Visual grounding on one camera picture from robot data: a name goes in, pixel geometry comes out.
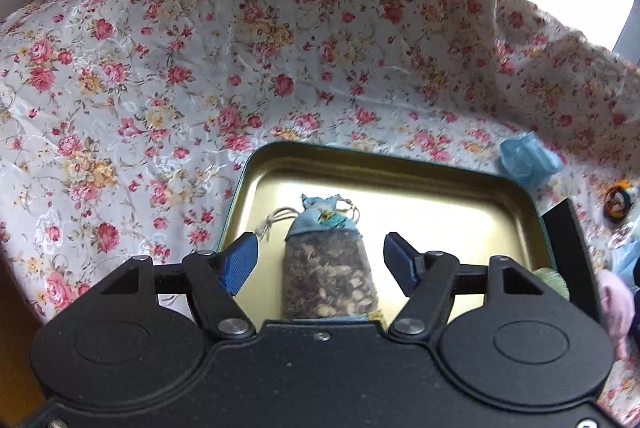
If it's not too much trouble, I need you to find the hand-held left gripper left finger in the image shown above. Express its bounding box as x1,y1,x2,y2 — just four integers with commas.
87,232,259,342

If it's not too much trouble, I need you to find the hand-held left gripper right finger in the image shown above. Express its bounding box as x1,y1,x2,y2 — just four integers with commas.
383,232,554,343

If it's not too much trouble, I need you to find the gold metal tin tray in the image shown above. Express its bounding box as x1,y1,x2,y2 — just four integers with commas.
215,142,557,325

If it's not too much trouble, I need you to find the dried herb sachet bag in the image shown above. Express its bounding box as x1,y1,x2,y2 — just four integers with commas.
255,193,388,325

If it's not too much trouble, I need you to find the orange white navy cloth pouch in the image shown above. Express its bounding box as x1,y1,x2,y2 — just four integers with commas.
601,180,640,223

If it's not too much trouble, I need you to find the pink soft cloth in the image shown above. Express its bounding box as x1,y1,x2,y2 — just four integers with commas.
595,268,640,361

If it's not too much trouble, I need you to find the pale green pouch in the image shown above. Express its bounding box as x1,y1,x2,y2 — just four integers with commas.
532,268,571,301

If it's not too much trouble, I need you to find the light blue organza bag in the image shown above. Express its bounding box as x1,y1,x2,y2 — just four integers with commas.
499,132,565,189

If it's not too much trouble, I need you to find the black box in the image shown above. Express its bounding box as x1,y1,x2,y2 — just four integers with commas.
541,197,604,328

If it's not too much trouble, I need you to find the floral printed cloth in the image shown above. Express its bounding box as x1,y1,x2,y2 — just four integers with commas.
0,0,640,428

